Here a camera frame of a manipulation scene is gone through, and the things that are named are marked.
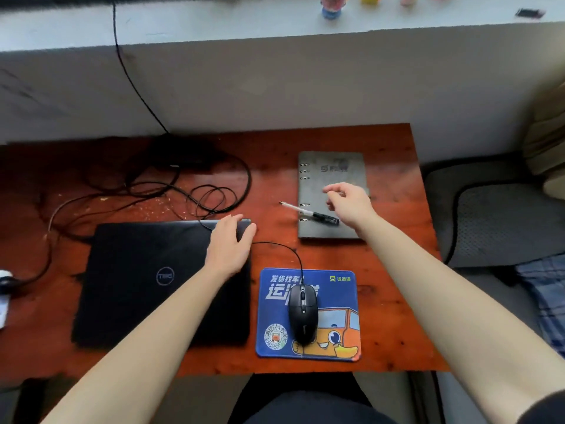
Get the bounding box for person's left hand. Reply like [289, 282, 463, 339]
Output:
[204, 214, 257, 283]

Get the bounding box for person's right hand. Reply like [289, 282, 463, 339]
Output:
[322, 182, 379, 237]

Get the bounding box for person's left forearm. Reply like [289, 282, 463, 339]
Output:
[42, 262, 248, 424]

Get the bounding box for person's right forearm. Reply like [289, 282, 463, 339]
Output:
[355, 214, 565, 424]

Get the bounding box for white pen with black cap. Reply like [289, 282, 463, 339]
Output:
[278, 201, 340, 226]

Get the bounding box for black computer mouse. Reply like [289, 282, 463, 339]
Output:
[288, 284, 319, 347]

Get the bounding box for blue cartoon mouse pad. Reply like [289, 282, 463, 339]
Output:
[256, 268, 362, 362]

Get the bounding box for black power adapter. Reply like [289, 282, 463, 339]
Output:
[150, 136, 221, 171]

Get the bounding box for black laptop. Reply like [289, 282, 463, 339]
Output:
[72, 219, 252, 349]

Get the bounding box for grey seat cushion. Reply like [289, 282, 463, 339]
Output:
[445, 183, 565, 268]

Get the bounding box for person's black trousers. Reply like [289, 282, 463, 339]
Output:
[227, 373, 398, 424]

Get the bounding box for pink and blue figurine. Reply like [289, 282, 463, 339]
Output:
[319, 0, 351, 20]

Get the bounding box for beige pillow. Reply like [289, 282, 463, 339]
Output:
[523, 81, 565, 200]

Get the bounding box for blue plaid cloth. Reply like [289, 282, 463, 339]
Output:
[516, 254, 565, 359]

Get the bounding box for white device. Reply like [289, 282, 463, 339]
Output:
[0, 270, 20, 329]

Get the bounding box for person's black sleeve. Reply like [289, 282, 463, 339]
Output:
[516, 390, 565, 424]

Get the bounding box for thin black mouse cable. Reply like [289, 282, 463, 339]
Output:
[199, 220, 305, 287]

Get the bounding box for grey ring binder notebook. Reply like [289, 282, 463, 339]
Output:
[298, 151, 370, 240]

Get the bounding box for tangled black cable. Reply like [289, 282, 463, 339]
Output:
[44, 143, 252, 243]

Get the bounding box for black wall cable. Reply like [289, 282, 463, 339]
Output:
[112, 2, 171, 135]

